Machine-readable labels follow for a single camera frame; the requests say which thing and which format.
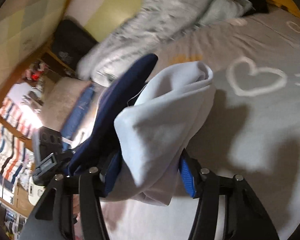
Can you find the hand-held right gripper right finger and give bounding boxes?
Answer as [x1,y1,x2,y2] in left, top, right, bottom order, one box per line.
[179,150,280,240]

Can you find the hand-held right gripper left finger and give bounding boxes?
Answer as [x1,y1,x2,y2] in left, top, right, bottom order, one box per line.
[19,152,123,240]

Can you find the white and navy varsity jacket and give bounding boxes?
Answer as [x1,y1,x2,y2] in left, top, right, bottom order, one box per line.
[65,54,217,207]

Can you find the striped curtain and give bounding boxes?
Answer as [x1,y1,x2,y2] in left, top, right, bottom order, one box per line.
[0,97,43,190]

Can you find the blue pillow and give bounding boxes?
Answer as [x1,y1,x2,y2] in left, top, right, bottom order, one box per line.
[60,85,97,140]

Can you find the beige pillow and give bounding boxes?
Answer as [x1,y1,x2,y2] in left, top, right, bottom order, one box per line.
[40,76,93,130]

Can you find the grey crumpled duvet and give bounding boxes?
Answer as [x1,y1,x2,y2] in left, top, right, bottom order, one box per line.
[76,0,253,85]

